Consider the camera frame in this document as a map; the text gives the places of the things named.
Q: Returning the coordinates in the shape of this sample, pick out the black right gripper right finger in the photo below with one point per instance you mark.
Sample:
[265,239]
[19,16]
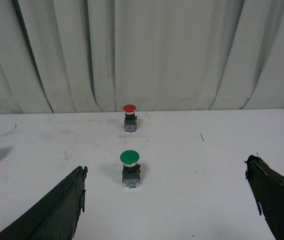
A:
[268,189]

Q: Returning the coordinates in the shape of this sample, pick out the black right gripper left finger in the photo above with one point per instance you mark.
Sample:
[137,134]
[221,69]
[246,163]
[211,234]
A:
[56,215]

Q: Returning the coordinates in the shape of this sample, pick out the green mushroom push button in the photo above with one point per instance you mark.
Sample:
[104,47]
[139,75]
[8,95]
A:
[131,169]

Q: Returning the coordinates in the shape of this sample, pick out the red mushroom push button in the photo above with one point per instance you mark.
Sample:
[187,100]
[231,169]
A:
[130,121]

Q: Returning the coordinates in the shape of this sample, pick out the white curtain backdrop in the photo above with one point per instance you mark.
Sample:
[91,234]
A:
[80,56]

